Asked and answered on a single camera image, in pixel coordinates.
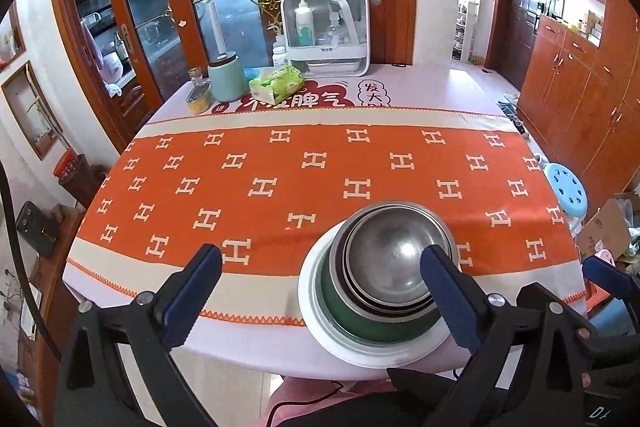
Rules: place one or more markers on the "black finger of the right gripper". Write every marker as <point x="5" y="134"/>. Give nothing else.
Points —
<point x="619" y="284"/>

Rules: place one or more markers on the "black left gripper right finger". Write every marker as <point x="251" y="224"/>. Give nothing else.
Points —
<point x="546" y="389"/>

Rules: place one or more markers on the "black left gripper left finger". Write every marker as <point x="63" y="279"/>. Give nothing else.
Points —
<point x="93" y="387"/>

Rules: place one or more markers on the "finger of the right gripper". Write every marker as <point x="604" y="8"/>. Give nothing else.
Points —
<point x="575" y="326"/>

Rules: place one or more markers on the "green ceramic plate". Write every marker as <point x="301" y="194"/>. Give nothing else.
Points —
<point x="368" y="329"/>

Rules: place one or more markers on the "medium steel bowl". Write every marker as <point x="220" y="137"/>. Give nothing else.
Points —
<point x="390" y="251"/>

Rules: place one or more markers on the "small steel bowl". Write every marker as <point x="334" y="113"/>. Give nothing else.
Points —
<point x="383" y="254"/>

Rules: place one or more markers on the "large steel bowl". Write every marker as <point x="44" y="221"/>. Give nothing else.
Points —
<point x="395" y="256"/>

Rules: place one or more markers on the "white ceramic plate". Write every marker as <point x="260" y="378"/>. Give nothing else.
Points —
<point x="342" y="343"/>

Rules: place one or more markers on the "cardboard box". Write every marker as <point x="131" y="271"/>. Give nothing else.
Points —
<point x="614" y="227"/>

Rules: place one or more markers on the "blue plastic stool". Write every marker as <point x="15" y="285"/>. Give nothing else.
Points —
<point x="570" y="193"/>

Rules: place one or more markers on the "wooden cabinet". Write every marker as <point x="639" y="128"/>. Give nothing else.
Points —
<point x="580" y="97"/>

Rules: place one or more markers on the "orange H pattern blanket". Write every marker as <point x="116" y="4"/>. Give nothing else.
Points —
<point x="320" y="201"/>

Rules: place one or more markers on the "yellow tin can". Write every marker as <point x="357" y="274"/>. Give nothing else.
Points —
<point x="199" y="99"/>

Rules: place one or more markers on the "mint green canister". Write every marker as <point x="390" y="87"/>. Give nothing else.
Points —
<point x="226" y="77"/>

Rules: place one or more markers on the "green tissue pack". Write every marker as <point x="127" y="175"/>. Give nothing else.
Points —
<point x="276" y="86"/>

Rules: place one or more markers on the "white cosmetic storage box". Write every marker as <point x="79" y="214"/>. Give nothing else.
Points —
<point x="327" y="38"/>

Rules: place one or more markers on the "white pill bottle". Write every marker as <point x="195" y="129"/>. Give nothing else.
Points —
<point x="279" y="56"/>

